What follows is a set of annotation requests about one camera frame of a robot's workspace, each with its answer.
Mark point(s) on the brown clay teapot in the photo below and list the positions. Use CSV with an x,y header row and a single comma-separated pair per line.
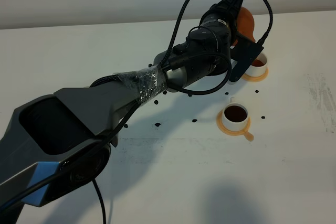
x,y
245,26

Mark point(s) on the near white teacup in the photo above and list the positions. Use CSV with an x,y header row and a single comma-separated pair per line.
x,y
234,116

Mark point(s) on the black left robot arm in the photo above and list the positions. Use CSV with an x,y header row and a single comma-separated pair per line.
x,y
60,142

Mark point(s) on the orange saucer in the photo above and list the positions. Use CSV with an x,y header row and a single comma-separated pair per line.
x,y
244,131
255,79

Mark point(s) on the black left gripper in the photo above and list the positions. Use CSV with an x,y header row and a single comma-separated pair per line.
x,y
206,51

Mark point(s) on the near orange saucer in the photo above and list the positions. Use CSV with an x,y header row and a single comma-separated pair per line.
x,y
244,131

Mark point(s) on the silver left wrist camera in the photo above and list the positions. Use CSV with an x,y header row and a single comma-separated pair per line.
x,y
243,54

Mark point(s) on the white teacup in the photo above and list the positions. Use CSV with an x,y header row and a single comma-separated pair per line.
x,y
234,116
258,66

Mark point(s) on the far white teacup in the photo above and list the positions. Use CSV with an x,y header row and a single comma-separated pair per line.
x,y
258,66

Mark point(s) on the far orange saucer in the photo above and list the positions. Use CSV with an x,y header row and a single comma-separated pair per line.
x,y
255,79

